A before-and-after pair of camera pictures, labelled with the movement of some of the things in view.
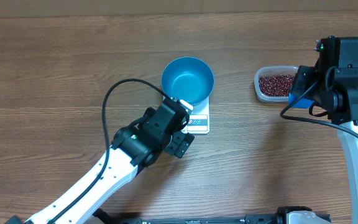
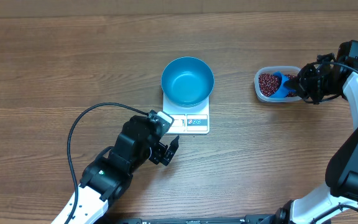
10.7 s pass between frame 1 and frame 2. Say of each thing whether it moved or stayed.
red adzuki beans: stayed
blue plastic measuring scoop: moved
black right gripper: stayed
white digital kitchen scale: stayed
